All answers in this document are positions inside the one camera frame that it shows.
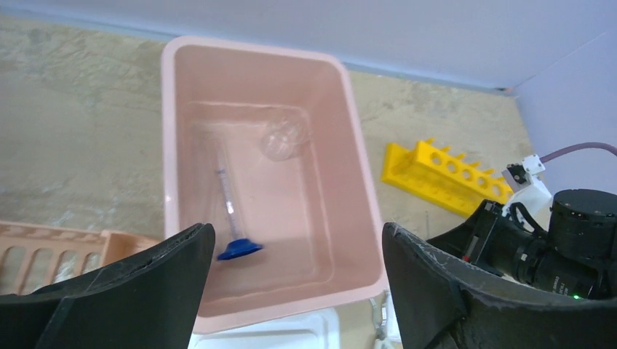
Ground graduated cylinder with blue base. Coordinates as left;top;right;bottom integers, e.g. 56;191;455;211
215;143;263;261

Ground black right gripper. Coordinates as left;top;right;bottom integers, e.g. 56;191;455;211
427;200;552;289

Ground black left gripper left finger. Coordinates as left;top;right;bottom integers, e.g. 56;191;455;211
1;223;215;348

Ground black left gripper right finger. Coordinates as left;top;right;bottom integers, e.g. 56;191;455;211
382;222;616;348

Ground yellow test tube rack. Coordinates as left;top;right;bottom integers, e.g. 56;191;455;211
381;138;514;217

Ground clear glass beaker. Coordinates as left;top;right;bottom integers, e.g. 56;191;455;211
260;115;310;161

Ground pink plastic bin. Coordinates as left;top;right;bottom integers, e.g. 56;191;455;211
161;36;387;334

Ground orange plastic file organizer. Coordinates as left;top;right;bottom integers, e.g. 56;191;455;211
1;222;159;295

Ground metal crucible tongs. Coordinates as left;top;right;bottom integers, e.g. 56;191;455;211
369;296;394;349

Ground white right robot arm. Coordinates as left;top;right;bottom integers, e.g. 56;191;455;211
428;189;616;300

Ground white plastic bin lid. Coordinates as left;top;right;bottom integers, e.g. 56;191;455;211
188;308;341;349

